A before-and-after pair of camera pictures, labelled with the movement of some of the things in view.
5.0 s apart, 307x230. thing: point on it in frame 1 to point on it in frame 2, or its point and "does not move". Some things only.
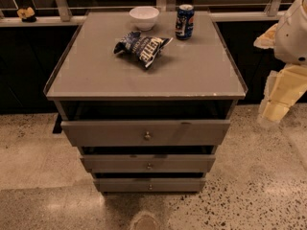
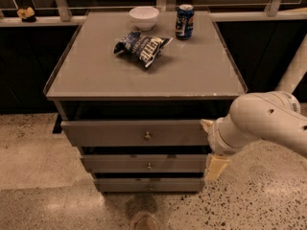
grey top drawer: (146, 132) does not move
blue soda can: (184, 21) does not move
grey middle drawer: (148, 163) does not move
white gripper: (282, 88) to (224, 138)
